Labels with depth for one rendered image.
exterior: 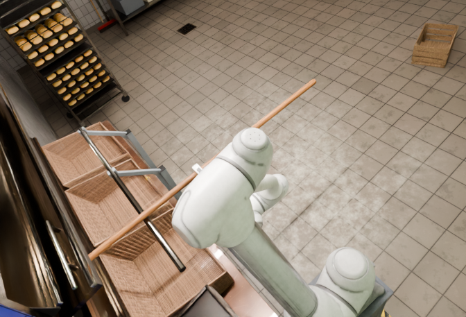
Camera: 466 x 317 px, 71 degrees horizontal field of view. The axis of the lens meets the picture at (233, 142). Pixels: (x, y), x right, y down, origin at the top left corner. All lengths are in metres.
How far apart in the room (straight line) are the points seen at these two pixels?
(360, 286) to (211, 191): 0.63
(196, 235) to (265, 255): 0.22
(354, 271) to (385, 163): 1.88
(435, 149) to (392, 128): 0.37
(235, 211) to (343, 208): 1.99
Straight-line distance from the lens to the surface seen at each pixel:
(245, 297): 1.91
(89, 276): 1.24
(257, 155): 0.77
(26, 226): 1.48
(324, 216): 2.68
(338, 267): 1.17
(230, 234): 0.79
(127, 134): 2.35
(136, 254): 2.21
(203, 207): 0.74
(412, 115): 3.34
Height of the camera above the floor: 2.38
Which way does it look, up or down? 47 degrees down
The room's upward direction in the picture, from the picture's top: 21 degrees counter-clockwise
